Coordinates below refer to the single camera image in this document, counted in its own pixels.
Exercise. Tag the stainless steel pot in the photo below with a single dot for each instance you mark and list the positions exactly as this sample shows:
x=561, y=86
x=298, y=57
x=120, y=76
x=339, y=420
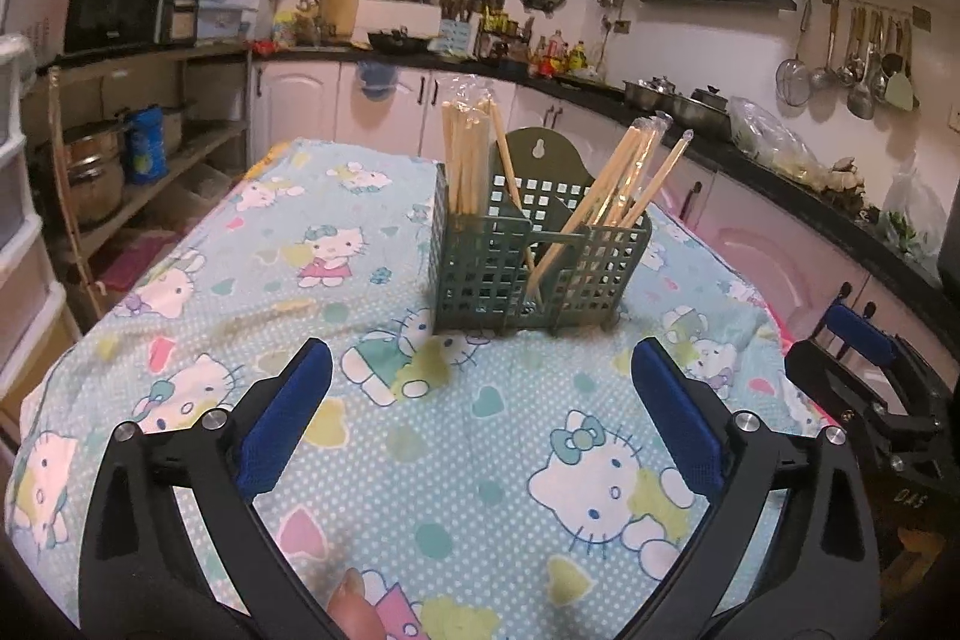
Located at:
x=705, y=111

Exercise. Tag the person's left hand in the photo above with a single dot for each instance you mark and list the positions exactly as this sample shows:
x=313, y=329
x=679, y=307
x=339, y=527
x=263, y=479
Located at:
x=351, y=612

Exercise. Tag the Hello Kitty blue tablecloth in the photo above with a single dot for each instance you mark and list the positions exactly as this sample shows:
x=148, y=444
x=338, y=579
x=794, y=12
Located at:
x=484, y=486

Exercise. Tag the blue canister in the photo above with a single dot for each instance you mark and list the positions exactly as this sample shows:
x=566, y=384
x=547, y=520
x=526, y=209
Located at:
x=145, y=153

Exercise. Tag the white plastic drawer unit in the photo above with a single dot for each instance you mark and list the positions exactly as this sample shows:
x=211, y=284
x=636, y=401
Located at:
x=33, y=301

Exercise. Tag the steel stockpot on shelf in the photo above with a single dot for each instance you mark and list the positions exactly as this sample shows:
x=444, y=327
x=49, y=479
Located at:
x=95, y=173

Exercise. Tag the blue knife block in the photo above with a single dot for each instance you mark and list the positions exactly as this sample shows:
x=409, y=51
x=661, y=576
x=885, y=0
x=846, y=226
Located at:
x=457, y=38

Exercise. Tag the black wok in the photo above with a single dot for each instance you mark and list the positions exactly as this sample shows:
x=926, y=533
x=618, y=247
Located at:
x=398, y=42

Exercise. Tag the ginger root pile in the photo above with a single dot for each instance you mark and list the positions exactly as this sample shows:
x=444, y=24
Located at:
x=844, y=187

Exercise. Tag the light green spatula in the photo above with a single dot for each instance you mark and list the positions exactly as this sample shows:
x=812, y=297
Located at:
x=900, y=91

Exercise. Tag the clear plastic bag of food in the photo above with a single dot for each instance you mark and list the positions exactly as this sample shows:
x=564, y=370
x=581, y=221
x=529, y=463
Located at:
x=763, y=138

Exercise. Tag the blue plastic dish tub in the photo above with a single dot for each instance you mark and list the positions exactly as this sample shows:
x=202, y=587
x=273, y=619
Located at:
x=218, y=21

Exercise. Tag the person's right hand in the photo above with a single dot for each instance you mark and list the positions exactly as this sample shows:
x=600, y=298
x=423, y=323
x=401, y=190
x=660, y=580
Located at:
x=920, y=551

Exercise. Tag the white plastic bag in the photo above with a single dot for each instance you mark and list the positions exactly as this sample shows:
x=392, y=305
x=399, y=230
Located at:
x=912, y=219

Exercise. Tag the wooden shelf rack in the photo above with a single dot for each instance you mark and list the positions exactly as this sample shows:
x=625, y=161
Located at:
x=200, y=92

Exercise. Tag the green plastic utensil holder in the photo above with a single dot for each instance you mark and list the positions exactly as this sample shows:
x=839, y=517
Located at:
x=515, y=268

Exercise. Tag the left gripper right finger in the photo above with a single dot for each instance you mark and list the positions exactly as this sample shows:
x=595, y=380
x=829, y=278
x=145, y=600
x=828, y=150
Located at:
x=787, y=546

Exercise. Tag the hanging steel ladle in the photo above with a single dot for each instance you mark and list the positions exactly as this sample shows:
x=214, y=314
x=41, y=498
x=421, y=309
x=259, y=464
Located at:
x=861, y=102

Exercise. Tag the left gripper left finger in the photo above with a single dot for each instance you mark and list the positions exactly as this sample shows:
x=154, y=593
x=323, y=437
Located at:
x=139, y=574

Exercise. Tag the hanging wire strainer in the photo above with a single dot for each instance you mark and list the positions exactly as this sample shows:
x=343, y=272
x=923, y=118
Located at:
x=793, y=77

